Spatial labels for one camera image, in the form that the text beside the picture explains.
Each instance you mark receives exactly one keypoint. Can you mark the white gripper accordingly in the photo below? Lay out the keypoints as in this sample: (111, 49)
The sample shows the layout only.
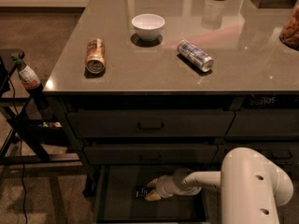
(163, 187)

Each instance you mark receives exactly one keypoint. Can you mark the dark blue rxbar wrapper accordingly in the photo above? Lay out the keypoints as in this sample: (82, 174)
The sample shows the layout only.
(142, 191)

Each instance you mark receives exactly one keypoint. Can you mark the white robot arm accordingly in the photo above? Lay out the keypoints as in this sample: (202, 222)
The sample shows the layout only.
(251, 186)

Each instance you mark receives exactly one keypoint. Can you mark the open bottom drawer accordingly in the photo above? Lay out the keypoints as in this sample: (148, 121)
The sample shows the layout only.
(117, 203)

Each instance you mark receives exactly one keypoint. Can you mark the middle left drawer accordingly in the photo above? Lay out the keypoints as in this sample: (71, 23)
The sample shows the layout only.
(149, 153)

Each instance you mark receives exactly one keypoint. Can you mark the top left drawer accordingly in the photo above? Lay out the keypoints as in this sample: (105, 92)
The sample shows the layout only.
(150, 123)

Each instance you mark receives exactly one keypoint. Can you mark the dark cabinet counter unit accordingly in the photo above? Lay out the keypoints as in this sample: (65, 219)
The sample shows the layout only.
(252, 69)

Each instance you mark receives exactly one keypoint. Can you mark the top right drawer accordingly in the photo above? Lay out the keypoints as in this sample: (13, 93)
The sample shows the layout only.
(265, 124)

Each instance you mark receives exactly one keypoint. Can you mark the middle right drawer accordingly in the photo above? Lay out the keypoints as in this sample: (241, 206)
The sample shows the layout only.
(280, 153)

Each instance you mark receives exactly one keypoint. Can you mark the silver blue energy can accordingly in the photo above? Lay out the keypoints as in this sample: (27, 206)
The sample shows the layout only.
(196, 56)

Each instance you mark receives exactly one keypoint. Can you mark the orange soda can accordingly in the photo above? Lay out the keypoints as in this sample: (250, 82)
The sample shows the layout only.
(95, 56)

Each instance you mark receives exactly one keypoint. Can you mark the white ceramic bowl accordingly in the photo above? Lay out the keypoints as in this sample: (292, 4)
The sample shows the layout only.
(148, 26)

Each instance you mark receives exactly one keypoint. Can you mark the dark soda bottle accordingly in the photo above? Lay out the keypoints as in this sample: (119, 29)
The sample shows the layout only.
(30, 81)

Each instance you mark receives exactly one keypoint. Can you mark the black side table frame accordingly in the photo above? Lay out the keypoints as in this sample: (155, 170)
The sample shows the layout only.
(38, 129)

